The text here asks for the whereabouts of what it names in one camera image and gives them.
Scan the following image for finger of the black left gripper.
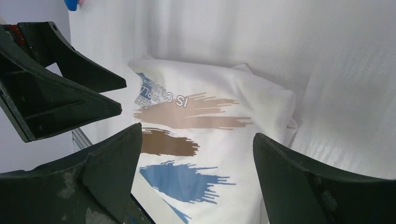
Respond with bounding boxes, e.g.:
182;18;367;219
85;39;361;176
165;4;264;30
0;26;122;142
17;21;127;93

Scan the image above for folded blue t shirt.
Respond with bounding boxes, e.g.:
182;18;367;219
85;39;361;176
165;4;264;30
64;0;79;11

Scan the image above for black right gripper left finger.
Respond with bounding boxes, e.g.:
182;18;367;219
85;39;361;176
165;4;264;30
0;123;142;224

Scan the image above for white t shirt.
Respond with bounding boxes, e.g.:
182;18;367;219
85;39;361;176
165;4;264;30
129;59;298;224

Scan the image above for aluminium frame rails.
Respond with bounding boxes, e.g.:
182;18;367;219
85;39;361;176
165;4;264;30
71;128;92;152

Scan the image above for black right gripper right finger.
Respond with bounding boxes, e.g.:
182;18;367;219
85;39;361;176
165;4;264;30
253;133;396;224

